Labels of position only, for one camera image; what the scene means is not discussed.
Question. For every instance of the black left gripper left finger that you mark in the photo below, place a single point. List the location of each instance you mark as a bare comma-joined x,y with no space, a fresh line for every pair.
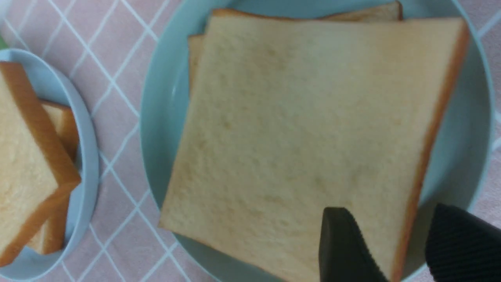
343,253

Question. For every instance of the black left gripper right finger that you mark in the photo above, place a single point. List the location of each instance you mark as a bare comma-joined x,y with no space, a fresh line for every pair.
461,247

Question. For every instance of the green centre plate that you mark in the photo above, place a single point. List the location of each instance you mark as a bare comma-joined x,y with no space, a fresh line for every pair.
462,154

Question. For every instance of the pink checkered tablecloth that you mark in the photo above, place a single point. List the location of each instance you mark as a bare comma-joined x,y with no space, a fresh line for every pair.
105,48

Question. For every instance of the blue bread plate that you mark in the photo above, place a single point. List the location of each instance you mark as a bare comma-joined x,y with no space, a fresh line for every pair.
52,85

